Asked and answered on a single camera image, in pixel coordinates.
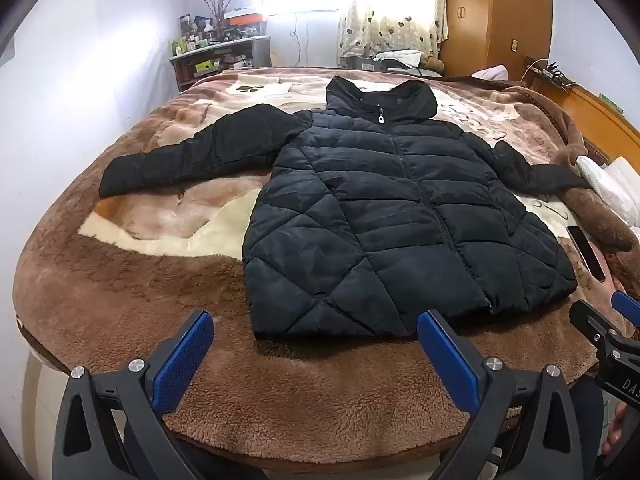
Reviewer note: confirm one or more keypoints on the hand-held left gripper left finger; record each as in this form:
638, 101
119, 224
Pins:
182, 360

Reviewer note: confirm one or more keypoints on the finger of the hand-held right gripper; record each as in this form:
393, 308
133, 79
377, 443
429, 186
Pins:
627, 305
592, 322

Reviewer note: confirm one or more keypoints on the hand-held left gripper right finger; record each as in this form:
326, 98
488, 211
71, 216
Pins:
450, 360

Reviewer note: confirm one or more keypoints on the black quilted puffer jacket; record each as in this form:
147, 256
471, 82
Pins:
390, 210

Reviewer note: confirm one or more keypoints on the pile of clothes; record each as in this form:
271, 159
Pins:
400, 60

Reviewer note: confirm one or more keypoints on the person's right hand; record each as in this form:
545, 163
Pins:
616, 432

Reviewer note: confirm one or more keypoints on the black smartphone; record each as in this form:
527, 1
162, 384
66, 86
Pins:
585, 252

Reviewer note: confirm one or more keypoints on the brown printed plush blanket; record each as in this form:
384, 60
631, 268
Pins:
175, 240

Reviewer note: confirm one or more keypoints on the white pillow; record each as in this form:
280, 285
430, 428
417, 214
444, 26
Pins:
612, 185

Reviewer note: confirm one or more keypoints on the wooden headboard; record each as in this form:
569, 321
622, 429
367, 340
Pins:
595, 105

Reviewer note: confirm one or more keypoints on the power strip with plugs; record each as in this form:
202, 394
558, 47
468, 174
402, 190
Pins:
550, 72

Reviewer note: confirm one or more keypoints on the pink cloth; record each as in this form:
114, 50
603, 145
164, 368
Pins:
492, 72

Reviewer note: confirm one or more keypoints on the cluttered grey shelf unit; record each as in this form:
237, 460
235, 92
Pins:
222, 57

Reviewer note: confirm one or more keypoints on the wooden wardrobe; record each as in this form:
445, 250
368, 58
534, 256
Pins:
492, 15

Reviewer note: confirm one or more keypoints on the orange storage box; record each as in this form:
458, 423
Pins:
247, 21

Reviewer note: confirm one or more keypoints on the heart print curtain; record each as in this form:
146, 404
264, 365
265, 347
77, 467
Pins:
395, 7

